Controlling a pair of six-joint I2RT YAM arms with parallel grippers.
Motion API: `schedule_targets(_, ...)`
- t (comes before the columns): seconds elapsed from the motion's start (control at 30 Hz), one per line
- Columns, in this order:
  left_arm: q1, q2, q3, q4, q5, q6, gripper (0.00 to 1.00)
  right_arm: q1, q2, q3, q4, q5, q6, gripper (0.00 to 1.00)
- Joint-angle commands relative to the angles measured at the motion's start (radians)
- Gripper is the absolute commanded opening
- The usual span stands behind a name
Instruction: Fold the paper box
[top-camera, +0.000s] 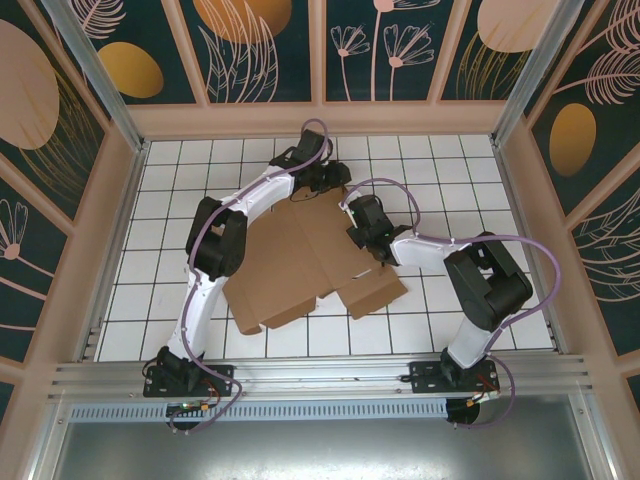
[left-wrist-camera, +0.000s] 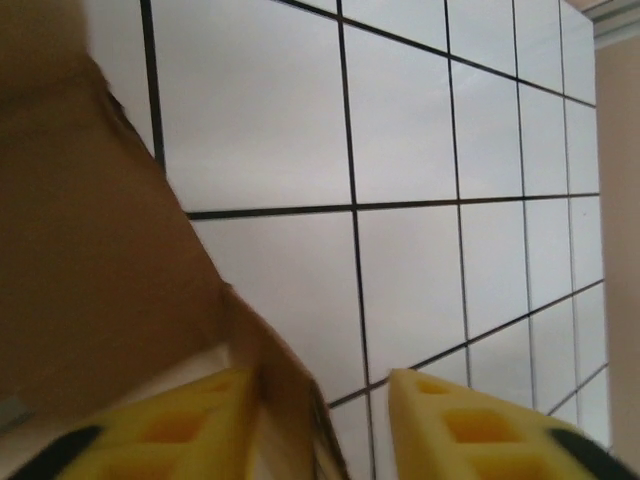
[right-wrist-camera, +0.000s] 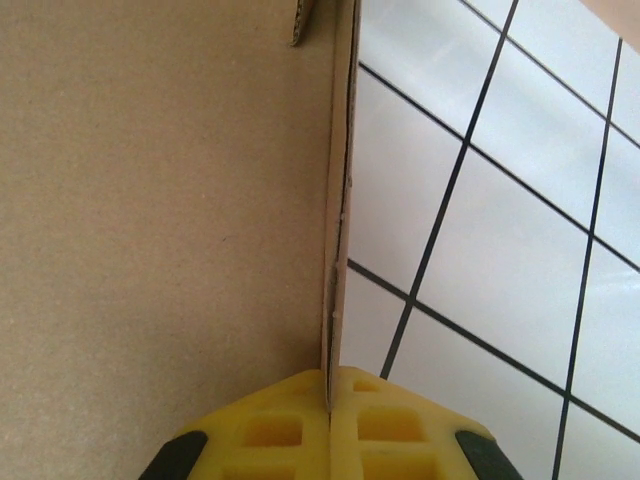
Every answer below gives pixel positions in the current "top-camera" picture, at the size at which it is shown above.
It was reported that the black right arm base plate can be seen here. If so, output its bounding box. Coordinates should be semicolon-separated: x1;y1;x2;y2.
408;360;501;394

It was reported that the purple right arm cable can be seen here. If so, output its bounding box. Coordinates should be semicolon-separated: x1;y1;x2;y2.
341;178;561;431

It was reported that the aluminium mounting rail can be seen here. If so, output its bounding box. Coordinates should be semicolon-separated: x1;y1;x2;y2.
47;354;594;401

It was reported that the aluminium side rail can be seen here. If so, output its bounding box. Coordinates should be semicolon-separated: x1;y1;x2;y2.
74;142;151;362
492;142;571;359

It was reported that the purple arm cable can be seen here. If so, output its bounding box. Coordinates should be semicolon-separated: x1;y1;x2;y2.
341;178;561;431
167;118;334;436

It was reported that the aluminium corner post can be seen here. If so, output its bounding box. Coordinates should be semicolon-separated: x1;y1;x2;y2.
39;0;151;154
489;0;601;146

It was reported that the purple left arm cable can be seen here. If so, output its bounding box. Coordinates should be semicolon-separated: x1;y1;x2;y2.
167;118;334;436

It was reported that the yellow connector with wires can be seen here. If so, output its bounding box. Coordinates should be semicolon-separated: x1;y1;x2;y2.
467;374;501;407
167;382;224;419

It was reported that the brown cardboard box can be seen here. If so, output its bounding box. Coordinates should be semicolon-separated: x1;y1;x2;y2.
222;184;409;337

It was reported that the grey metal sheet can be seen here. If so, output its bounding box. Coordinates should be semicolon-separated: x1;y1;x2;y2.
27;392;619;480

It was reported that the grey slotted cable duct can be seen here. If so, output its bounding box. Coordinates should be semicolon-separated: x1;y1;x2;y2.
67;398;449;422

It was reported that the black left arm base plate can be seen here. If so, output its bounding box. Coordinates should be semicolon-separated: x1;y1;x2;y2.
143;363;235;399

